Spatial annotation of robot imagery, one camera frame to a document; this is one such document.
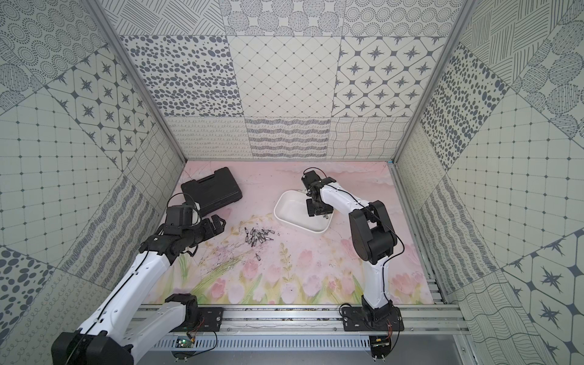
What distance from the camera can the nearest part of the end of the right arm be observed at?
0.71 metres

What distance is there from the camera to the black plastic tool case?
3.31ft

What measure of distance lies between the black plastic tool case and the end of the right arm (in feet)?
1.20
